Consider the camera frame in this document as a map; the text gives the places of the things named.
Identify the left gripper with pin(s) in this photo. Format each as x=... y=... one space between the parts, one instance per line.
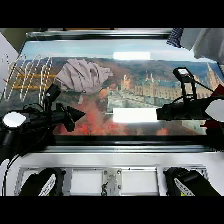
x=66 y=117

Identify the grey garment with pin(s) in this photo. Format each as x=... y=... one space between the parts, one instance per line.
x=83 y=76

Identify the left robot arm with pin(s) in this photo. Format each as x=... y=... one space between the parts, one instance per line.
x=31 y=125

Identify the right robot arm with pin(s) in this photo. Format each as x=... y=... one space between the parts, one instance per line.
x=186 y=111

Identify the dark checked garment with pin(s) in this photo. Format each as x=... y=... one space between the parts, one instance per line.
x=174 y=36

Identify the red garment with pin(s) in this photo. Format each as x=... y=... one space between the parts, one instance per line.
x=220 y=90

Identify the white garment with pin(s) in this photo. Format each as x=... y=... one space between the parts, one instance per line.
x=206 y=41

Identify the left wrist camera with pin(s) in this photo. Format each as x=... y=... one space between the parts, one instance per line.
x=52 y=91

